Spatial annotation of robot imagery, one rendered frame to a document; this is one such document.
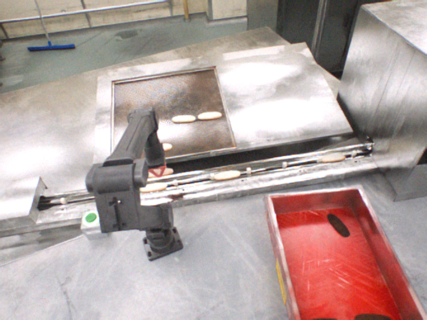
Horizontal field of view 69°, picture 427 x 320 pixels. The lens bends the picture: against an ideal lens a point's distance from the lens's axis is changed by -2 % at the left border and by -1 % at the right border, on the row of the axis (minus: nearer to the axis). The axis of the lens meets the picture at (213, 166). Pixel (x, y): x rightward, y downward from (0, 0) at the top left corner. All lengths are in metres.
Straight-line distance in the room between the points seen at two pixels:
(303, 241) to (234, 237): 0.23
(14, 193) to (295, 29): 2.34
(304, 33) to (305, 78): 1.37
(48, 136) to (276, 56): 1.16
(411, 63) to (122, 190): 0.89
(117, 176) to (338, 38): 2.67
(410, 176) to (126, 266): 0.96
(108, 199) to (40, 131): 1.15
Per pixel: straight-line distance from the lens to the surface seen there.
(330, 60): 3.15
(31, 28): 5.11
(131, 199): 0.61
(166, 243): 1.04
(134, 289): 1.05
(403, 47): 1.15
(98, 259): 1.14
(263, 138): 1.29
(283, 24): 2.81
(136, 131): 0.80
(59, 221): 1.24
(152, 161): 1.06
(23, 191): 1.32
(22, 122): 1.86
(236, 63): 1.61
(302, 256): 1.06
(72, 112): 1.78
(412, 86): 1.12
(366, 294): 1.06
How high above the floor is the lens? 1.76
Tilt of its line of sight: 47 degrees down
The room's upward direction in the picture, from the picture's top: 5 degrees counter-clockwise
